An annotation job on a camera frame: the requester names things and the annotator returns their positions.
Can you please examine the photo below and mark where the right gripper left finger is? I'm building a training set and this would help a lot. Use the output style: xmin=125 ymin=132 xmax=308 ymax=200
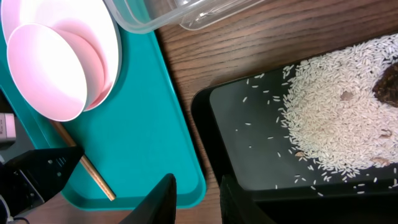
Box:
xmin=119 ymin=174 xmax=177 ymax=224

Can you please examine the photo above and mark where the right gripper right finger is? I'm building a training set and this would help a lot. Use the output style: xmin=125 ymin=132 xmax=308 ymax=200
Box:
xmin=220 ymin=175 xmax=276 ymax=224

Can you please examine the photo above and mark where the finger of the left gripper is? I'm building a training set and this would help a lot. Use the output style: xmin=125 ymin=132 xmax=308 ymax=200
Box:
xmin=1 ymin=146 xmax=84 ymax=218

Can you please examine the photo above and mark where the wooden chopsticks pair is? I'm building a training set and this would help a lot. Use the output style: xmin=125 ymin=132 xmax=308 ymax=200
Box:
xmin=50 ymin=120 xmax=116 ymax=201

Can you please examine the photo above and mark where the small pink bowl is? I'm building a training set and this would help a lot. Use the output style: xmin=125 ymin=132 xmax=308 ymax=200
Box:
xmin=7 ymin=24 xmax=104 ymax=121

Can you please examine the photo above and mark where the white rice pile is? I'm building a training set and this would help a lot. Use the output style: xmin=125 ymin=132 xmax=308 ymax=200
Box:
xmin=234 ymin=32 xmax=398 ymax=197

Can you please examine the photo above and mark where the brown food scrap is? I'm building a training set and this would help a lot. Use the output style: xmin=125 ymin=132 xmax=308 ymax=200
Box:
xmin=373 ymin=63 xmax=398 ymax=107

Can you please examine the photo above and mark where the teal plastic tray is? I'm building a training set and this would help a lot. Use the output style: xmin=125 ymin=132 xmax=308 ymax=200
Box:
xmin=1 ymin=9 xmax=206 ymax=211

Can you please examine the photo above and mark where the black plastic tray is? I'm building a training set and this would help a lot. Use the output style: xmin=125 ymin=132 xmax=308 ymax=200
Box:
xmin=190 ymin=30 xmax=398 ymax=224

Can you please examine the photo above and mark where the large white plate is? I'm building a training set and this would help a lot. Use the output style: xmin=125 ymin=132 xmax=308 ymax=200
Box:
xmin=1 ymin=0 xmax=122 ymax=111

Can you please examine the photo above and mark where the clear plastic bin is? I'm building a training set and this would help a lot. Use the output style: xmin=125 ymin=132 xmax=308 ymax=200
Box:
xmin=104 ymin=0 xmax=264 ymax=34

